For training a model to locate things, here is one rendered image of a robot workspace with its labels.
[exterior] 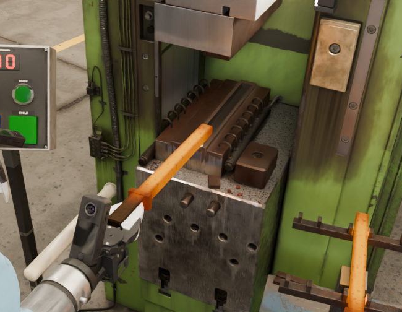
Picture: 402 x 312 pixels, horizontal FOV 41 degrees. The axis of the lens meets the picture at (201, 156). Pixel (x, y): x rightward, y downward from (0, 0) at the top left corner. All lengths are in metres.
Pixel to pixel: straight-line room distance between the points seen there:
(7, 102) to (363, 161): 0.96
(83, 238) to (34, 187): 2.06
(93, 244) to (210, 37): 0.59
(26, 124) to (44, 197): 1.41
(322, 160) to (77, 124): 2.20
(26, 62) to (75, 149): 1.74
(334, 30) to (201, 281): 0.83
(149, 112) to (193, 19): 0.45
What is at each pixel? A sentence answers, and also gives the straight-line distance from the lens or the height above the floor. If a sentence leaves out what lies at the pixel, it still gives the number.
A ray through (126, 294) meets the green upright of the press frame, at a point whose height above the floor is 0.09.
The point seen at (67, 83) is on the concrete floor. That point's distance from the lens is 3.94.
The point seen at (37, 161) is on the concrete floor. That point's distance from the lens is 3.15.
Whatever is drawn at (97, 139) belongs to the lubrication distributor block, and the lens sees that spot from 1.75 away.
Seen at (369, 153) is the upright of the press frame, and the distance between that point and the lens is 1.46.
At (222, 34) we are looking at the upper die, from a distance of 1.25.
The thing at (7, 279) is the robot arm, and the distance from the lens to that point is 0.57.
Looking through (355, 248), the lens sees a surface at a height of 0.95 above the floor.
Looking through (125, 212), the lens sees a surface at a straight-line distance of 0.99.
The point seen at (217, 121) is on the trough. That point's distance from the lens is 1.56.
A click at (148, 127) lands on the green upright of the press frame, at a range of 1.66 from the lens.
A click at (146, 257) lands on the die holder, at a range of 1.70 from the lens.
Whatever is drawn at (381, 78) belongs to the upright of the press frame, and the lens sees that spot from 1.36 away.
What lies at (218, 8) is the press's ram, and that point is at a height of 1.38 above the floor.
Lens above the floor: 1.79
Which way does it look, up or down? 35 degrees down
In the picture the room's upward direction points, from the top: 3 degrees clockwise
